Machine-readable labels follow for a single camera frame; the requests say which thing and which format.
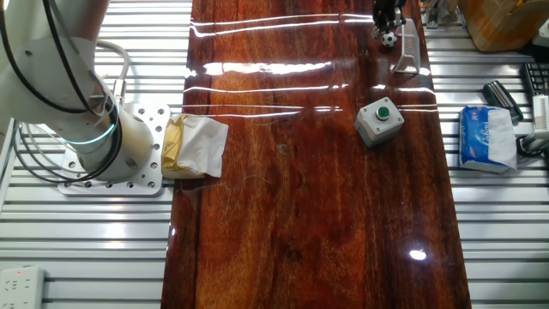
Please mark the blue tissue pack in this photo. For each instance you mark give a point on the blue tissue pack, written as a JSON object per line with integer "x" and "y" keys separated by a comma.
{"x": 474, "y": 137}

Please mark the black keyboard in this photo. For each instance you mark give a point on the black keyboard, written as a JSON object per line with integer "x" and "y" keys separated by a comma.
{"x": 538, "y": 77}

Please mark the white power strip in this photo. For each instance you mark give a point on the white power strip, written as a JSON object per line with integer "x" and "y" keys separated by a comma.
{"x": 21, "y": 287}

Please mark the grey metal clamp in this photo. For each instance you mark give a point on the grey metal clamp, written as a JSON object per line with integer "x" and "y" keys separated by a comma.
{"x": 437, "y": 15}

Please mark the white box with green button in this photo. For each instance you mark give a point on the white box with green button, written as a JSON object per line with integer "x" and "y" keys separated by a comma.
{"x": 373, "y": 129}

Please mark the gold tissue pack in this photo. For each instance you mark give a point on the gold tissue pack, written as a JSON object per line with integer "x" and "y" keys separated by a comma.
{"x": 193, "y": 146}

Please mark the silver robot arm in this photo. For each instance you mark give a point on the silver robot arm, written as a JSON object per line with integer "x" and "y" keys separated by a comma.
{"x": 51, "y": 86}

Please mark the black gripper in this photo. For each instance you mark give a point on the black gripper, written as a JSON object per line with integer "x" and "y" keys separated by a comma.
{"x": 388, "y": 5}

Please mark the small black white soccer ball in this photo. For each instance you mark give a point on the small black white soccer ball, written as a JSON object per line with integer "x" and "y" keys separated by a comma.
{"x": 389, "y": 39}

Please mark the black green hand tool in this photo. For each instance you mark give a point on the black green hand tool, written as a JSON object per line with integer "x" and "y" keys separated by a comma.
{"x": 497, "y": 96}

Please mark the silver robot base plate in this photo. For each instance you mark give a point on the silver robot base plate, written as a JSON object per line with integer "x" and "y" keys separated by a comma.
{"x": 150, "y": 171}

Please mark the white plastic object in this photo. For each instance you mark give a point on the white plastic object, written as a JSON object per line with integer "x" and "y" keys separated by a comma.
{"x": 541, "y": 36}

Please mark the brown cardboard box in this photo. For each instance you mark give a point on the brown cardboard box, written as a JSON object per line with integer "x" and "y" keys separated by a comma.
{"x": 502, "y": 26}

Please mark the red-brown wooden board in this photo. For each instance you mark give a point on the red-brown wooden board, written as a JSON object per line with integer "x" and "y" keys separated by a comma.
{"x": 266, "y": 240}

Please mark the white mesh mini goal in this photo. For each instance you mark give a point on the white mesh mini goal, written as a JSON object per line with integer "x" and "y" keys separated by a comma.
{"x": 409, "y": 47}

